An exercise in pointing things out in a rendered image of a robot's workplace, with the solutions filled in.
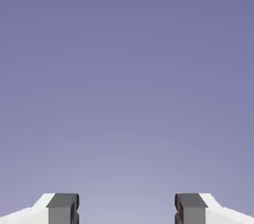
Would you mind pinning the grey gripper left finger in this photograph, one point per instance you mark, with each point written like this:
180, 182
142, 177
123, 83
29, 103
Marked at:
59, 210

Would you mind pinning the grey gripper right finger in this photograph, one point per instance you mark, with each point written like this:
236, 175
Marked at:
193, 210

